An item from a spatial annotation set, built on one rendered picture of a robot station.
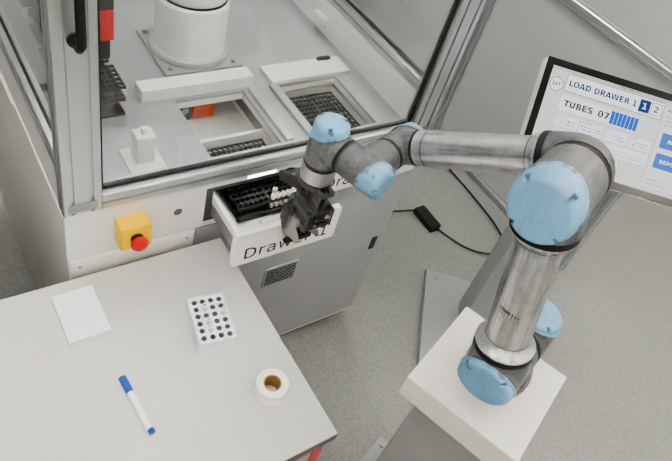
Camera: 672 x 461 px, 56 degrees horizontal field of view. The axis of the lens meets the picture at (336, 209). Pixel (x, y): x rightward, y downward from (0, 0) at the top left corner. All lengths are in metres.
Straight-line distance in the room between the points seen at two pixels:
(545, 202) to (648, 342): 2.21
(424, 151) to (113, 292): 0.77
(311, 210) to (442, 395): 0.49
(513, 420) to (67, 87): 1.11
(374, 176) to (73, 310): 0.71
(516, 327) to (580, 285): 2.00
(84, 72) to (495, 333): 0.87
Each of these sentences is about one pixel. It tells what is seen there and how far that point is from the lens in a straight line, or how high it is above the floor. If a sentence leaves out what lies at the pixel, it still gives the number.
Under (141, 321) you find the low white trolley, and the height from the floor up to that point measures 0.76.
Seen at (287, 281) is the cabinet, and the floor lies 0.41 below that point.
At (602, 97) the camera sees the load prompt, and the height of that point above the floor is 1.15.
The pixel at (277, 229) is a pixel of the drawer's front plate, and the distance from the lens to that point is 1.49.
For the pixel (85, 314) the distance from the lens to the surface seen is 1.49.
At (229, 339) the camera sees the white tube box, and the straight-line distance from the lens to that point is 1.44.
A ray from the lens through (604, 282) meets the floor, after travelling 3.28.
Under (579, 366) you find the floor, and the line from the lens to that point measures 2.87.
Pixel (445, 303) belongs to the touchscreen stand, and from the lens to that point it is 2.69.
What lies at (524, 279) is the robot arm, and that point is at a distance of 1.12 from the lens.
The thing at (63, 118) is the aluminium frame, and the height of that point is 1.21.
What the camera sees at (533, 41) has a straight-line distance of 3.03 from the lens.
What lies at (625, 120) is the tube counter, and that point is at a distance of 2.03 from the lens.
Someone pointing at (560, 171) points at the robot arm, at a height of 1.47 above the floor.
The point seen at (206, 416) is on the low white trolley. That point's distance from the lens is 1.38.
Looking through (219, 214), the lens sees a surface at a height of 0.87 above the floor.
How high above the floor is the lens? 2.00
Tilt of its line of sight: 43 degrees down
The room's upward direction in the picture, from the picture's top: 19 degrees clockwise
